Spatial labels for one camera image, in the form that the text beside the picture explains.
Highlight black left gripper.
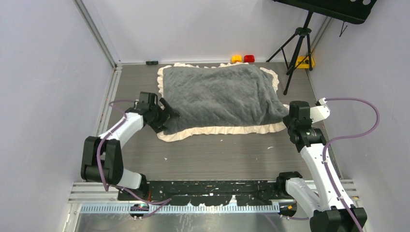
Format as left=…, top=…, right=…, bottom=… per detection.
left=148, top=98, right=179, bottom=133

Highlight grey pillowcase with cream frill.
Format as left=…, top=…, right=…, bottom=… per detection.
left=157, top=63, right=289, bottom=142

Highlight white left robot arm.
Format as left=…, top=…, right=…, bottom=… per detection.
left=80, top=92, right=179, bottom=200

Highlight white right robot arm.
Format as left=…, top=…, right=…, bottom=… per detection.
left=276, top=100, right=367, bottom=232

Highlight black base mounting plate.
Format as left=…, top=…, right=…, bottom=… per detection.
left=117, top=180, right=291, bottom=206

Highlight orange block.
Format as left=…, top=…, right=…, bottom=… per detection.
left=231, top=55, right=243, bottom=63

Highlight red block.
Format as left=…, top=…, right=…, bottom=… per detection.
left=243, top=55, right=255, bottom=63

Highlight black music stand tripod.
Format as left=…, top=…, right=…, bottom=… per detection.
left=266, top=0, right=377, bottom=95

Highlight small black wall bracket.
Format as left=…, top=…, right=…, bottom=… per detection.
left=146, top=60, right=159, bottom=66

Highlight yellow corner bracket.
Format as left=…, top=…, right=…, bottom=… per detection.
left=295, top=56, right=315, bottom=71

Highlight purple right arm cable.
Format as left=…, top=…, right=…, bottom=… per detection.
left=281, top=97, right=381, bottom=232

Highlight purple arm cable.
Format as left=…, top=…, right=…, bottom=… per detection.
left=281, top=97, right=381, bottom=232
left=96, top=99, right=174, bottom=220

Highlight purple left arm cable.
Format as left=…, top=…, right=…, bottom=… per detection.
left=96, top=99, right=174, bottom=220

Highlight aluminium frame rail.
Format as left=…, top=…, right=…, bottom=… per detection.
left=67, top=182, right=366, bottom=232

